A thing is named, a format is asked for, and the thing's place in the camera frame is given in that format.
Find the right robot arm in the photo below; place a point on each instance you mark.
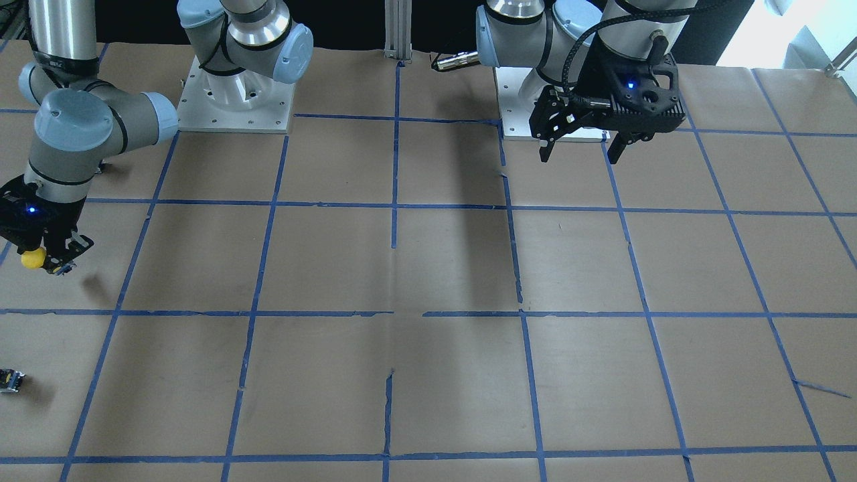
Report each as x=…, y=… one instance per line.
x=82, y=120

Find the aluminium frame post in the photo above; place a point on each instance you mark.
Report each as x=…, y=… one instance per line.
x=397, y=29

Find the yellow push button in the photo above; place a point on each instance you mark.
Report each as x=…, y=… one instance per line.
x=39, y=259

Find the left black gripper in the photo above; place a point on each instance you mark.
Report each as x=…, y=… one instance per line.
x=592, y=86

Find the green push button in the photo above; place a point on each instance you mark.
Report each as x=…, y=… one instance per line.
x=11, y=380

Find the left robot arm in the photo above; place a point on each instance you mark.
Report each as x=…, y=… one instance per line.
x=558, y=41

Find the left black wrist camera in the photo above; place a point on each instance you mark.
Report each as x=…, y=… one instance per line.
x=644, y=98

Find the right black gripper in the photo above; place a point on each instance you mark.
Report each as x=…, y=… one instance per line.
x=48, y=226

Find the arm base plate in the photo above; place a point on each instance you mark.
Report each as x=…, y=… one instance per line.
x=518, y=90
x=243, y=103

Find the silver cable connector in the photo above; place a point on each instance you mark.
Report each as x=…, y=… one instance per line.
x=455, y=62

